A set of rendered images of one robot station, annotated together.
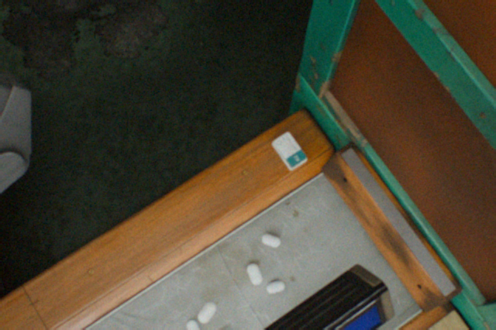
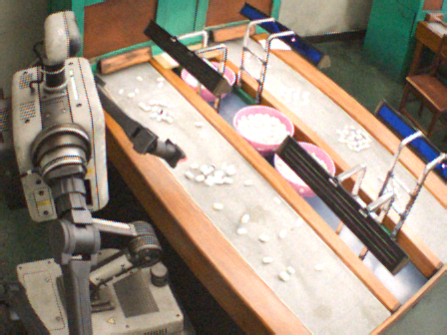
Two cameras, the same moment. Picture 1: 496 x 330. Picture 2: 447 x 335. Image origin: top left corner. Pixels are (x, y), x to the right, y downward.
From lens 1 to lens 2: 1.92 m
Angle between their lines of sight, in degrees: 49
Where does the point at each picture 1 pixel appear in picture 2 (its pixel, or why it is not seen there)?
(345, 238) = (124, 78)
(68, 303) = not seen: hidden behind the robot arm
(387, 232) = (128, 57)
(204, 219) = not seen: hidden behind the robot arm
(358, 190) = (113, 61)
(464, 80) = not seen: outside the picture
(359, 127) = (96, 55)
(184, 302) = (137, 112)
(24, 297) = (127, 147)
